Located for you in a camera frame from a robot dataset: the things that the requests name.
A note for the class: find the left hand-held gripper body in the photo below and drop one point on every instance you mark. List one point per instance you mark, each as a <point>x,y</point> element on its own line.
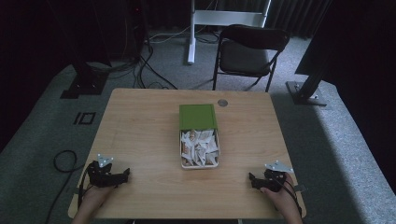
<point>101,177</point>

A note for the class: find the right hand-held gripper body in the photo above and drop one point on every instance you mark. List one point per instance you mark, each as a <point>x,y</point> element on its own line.
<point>275,179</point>

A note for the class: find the person's left hand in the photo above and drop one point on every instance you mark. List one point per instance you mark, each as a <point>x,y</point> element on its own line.
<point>96,196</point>

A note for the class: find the person's right hand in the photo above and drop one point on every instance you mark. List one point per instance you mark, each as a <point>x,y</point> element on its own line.
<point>284,199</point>

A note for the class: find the green tray with white packets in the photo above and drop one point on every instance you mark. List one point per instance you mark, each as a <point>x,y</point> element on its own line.
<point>199,166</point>

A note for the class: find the pile of white packets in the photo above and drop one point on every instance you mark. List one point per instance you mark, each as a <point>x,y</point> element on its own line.
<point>199,147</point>

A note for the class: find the round grey table grommet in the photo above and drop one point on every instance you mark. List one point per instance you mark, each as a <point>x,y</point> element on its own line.
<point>222,102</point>

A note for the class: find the green box lid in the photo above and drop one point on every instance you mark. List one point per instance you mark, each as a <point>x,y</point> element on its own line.
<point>197,116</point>

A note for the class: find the black slanted stand with grey base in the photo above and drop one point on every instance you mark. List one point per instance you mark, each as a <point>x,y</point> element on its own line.
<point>308,88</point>

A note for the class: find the black folding chair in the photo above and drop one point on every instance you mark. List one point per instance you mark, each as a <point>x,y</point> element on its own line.
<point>246,53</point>

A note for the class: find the black stand with base plate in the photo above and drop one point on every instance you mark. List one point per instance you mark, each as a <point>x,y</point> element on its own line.
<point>85,77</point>

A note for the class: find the white metal desk frame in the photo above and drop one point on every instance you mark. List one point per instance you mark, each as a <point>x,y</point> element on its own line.
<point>199,18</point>

